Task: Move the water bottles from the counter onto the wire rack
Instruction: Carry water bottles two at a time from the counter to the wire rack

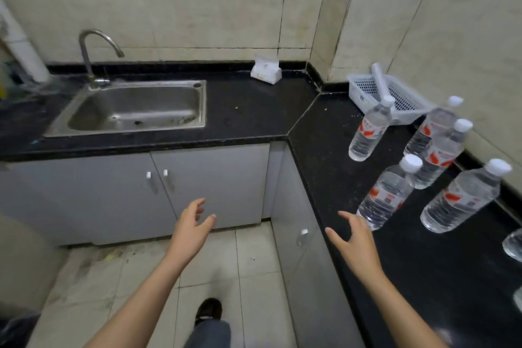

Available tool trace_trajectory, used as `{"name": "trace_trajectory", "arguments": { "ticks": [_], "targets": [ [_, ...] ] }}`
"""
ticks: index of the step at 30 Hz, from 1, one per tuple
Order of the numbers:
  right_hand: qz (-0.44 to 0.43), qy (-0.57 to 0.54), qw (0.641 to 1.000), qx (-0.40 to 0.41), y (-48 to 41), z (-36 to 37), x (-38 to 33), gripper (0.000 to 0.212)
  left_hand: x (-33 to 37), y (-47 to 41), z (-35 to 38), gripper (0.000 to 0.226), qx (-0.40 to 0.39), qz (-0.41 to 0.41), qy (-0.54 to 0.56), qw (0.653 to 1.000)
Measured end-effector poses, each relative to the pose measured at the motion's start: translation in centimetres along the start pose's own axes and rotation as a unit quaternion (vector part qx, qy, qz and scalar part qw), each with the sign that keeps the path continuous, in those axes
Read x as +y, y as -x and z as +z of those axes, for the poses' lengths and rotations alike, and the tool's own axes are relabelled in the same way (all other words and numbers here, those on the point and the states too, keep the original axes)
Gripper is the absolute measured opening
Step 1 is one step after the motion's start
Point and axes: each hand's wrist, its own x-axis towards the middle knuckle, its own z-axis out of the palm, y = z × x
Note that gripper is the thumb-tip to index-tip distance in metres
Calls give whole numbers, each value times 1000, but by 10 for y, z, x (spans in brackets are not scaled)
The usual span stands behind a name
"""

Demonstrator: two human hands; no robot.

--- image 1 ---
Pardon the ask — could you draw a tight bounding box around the person's right forearm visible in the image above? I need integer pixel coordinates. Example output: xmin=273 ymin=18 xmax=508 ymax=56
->
xmin=361 ymin=270 xmax=450 ymax=348

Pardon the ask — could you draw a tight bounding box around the white plastic basket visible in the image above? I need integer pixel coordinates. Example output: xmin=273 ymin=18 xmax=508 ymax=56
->
xmin=347 ymin=73 xmax=438 ymax=126

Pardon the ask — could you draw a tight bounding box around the blue jeans leg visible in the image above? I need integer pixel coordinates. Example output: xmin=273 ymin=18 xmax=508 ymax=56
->
xmin=183 ymin=319 xmax=232 ymax=348

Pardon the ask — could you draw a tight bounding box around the person's right hand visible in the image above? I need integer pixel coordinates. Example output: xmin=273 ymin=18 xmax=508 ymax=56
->
xmin=325 ymin=211 xmax=384 ymax=281

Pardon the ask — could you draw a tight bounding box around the black plastic bag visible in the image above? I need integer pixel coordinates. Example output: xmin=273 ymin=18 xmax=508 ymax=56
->
xmin=0 ymin=313 xmax=41 ymax=348

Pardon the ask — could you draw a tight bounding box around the white plastic tube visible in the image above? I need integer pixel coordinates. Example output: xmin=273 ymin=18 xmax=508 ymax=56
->
xmin=371 ymin=63 xmax=392 ymax=102

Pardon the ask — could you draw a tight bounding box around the grey cabinet door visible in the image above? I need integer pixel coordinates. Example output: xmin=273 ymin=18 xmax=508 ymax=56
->
xmin=271 ymin=147 xmax=365 ymax=348
xmin=150 ymin=143 xmax=271 ymax=230
xmin=0 ymin=151 xmax=178 ymax=247

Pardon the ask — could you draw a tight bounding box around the person's left forearm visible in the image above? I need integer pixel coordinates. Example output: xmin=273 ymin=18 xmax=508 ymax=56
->
xmin=83 ymin=253 xmax=189 ymax=348

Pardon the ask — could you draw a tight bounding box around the beige bin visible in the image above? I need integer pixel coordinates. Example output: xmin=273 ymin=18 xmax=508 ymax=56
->
xmin=0 ymin=214 xmax=69 ymax=316

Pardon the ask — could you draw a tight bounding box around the white drain pipe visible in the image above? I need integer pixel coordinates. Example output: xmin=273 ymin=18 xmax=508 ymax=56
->
xmin=0 ymin=0 xmax=52 ymax=84

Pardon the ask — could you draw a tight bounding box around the curved steel faucet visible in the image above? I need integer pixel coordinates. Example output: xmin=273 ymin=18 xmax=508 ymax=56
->
xmin=78 ymin=29 xmax=125 ymax=91

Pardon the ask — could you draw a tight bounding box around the steel sink basin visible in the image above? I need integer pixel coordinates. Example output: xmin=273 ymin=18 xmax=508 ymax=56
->
xmin=43 ymin=80 xmax=207 ymax=138

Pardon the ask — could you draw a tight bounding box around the white tissue pack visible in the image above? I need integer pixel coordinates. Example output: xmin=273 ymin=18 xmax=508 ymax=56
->
xmin=250 ymin=56 xmax=283 ymax=85

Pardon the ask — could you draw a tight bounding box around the person's left hand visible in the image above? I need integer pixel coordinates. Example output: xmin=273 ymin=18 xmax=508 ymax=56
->
xmin=168 ymin=198 xmax=217 ymax=269

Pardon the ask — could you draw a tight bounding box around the group of clear water bottles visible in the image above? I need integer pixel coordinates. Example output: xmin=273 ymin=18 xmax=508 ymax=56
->
xmin=348 ymin=94 xmax=522 ymax=314

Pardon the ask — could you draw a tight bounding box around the black shoe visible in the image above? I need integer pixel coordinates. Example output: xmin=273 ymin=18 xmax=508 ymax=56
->
xmin=194 ymin=297 xmax=223 ymax=327

